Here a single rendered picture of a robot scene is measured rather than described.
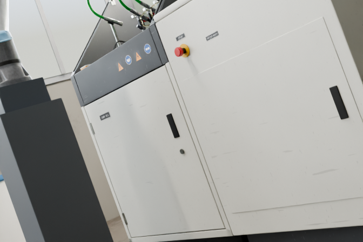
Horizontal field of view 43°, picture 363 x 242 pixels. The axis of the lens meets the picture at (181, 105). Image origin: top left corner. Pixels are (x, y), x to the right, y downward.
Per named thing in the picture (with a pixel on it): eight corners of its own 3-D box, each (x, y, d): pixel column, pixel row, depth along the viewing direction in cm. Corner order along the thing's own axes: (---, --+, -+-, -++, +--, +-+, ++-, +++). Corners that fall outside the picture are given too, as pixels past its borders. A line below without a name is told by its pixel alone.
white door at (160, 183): (129, 237, 228) (82, 107, 230) (133, 236, 230) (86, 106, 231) (223, 229, 182) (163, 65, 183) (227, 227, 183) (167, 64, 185)
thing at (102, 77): (84, 105, 229) (73, 74, 230) (92, 103, 232) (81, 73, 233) (162, 65, 185) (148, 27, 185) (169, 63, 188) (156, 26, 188)
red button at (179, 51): (175, 61, 174) (170, 48, 174) (182, 59, 176) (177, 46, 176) (183, 56, 170) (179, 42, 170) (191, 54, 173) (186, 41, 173)
